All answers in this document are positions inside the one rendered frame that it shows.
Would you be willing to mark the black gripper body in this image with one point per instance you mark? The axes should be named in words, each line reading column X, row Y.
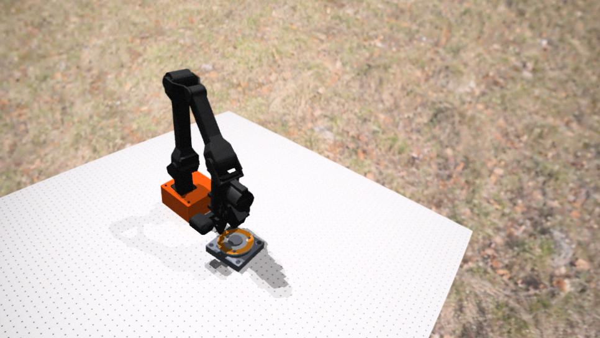
column 204, row 223

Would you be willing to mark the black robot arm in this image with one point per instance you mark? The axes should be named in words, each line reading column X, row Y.
column 184, row 89

